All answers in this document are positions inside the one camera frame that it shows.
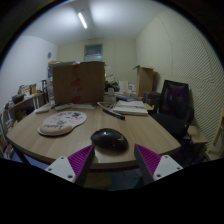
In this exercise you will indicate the black marker pen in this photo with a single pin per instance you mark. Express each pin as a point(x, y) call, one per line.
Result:
point(114, 113)

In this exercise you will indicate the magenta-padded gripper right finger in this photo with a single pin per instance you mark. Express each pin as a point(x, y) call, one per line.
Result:
point(166, 166)

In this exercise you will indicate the white paper sheet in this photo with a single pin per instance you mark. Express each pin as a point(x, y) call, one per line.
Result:
point(85, 106)

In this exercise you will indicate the tall open cardboard box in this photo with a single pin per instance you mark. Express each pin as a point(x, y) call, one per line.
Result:
point(145, 81)

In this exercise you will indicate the small white remote control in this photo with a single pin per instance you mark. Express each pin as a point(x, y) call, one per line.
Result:
point(42, 109)

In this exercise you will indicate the white open book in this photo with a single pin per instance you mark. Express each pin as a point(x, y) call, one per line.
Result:
point(130, 108)

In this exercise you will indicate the black office chair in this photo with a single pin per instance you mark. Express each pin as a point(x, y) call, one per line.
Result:
point(173, 106)

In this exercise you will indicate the round wall clock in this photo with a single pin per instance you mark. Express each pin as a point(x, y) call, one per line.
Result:
point(49, 55)

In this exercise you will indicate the black computer mouse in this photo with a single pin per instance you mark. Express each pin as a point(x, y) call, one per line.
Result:
point(109, 138)

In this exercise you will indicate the large brown cardboard box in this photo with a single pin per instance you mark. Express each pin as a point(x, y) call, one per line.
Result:
point(78, 83)

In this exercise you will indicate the ceiling tube light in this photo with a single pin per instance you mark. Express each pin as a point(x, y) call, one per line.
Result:
point(82, 20)

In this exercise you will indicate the pink printed mouse pad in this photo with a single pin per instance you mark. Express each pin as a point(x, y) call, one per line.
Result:
point(63, 121)

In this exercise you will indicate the blue book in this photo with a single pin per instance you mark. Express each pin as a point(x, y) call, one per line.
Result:
point(126, 97)

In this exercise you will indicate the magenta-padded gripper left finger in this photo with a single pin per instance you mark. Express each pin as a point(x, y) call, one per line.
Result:
point(63, 166)

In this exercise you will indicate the cluttered shelf unit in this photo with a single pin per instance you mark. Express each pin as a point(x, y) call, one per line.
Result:
point(20, 103)

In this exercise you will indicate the small wall window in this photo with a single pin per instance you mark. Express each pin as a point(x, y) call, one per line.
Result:
point(93, 52)

